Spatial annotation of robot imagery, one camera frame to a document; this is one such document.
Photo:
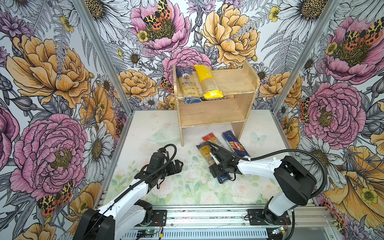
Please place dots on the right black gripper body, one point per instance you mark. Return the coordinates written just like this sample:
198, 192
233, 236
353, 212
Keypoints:
219, 169

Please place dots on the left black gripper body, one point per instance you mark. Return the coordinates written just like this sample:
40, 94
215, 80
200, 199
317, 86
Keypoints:
164, 171

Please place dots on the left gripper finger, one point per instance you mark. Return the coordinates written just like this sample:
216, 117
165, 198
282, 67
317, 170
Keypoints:
174, 172
178, 165

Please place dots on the blue gold spaghetti bag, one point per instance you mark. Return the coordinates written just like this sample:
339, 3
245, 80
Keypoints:
207, 153

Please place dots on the dark blue spaghetti bag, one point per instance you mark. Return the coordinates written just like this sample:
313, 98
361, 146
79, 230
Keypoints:
188, 85

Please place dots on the yellow spaghetti bag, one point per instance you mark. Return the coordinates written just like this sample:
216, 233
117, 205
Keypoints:
208, 83

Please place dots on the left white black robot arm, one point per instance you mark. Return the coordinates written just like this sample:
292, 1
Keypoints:
114, 219

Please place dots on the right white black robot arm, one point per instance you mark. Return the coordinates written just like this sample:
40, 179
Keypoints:
296, 182

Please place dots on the wooden two-tier shelf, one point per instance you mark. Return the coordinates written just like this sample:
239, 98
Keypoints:
240, 88

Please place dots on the blue Barilla spaghetti box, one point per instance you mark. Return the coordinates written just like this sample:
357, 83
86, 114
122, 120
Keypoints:
235, 144

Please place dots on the red clear spaghetti bag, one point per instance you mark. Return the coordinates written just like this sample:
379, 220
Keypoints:
213, 139

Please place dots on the small green circuit board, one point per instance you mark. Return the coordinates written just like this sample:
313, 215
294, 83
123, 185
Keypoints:
146, 233

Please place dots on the right small circuit board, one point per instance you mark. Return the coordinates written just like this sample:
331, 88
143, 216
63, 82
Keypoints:
277, 231

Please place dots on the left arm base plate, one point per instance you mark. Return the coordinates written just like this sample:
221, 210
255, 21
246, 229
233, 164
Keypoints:
155, 218

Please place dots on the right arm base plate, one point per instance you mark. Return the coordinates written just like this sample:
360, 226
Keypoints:
257, 217

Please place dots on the aluminium front rail frame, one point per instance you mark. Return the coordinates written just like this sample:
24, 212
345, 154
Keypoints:
229, 223

